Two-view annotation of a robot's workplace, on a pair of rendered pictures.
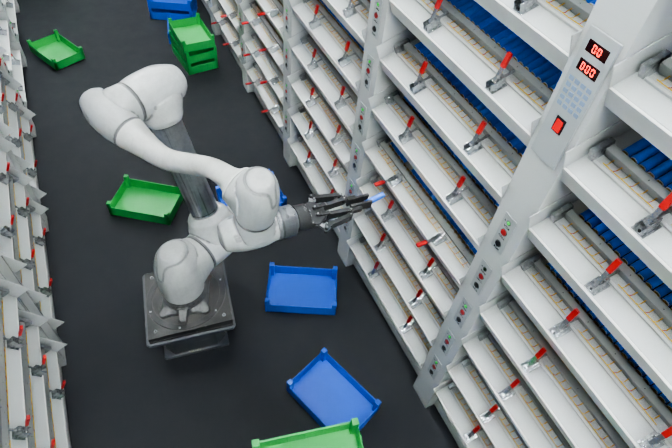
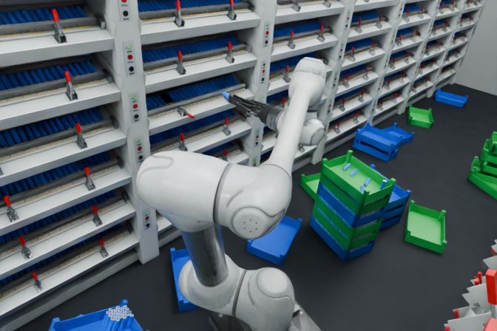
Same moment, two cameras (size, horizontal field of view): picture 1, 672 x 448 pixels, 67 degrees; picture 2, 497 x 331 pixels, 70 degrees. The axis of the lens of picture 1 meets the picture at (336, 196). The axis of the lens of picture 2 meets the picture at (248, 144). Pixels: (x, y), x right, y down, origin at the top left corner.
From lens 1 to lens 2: 1.87 m
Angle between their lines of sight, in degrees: 77
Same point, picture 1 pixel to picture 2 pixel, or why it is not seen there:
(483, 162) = (239, 17)
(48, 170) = not seen: outside the picture
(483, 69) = not seen: outside the picture
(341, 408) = (277, 233)
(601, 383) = (306, 43)
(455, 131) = (218, 19)
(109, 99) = (257, 176)
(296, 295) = not seen: hidden behind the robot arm
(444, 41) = not seen: outside the picture
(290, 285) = not seen: hidden behind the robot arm
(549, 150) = not seen: outside the picture
